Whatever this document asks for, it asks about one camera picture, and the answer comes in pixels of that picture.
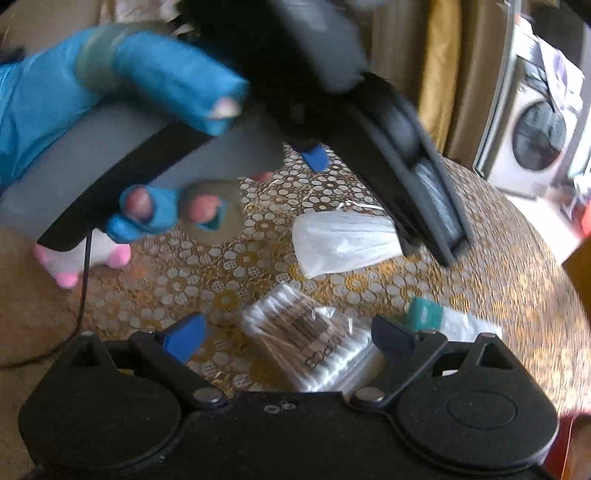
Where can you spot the white soft packet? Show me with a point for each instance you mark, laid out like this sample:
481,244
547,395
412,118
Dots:
341,244

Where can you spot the clear bag with green item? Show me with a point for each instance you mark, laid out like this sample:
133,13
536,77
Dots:
457,323

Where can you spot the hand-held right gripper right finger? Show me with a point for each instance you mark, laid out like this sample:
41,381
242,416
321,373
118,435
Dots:
390,334

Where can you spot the yellow curtain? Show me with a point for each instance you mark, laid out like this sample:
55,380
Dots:
441,69

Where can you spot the bag of cotton swabs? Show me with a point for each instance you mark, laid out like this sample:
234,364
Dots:
300,332

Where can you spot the person's left hand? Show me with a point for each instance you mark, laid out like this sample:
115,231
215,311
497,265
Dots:
138,69

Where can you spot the white bunny plush toy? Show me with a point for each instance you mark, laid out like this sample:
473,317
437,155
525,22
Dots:
119,256

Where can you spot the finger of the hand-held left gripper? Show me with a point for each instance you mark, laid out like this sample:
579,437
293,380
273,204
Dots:
316,159

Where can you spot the purple towel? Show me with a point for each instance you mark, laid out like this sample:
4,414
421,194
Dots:
561,69

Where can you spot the white washing machine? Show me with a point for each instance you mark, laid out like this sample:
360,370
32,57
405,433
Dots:
535,138

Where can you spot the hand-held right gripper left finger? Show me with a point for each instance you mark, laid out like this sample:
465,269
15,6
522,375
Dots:
184,332

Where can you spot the red box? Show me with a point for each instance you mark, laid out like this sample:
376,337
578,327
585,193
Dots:
577,447

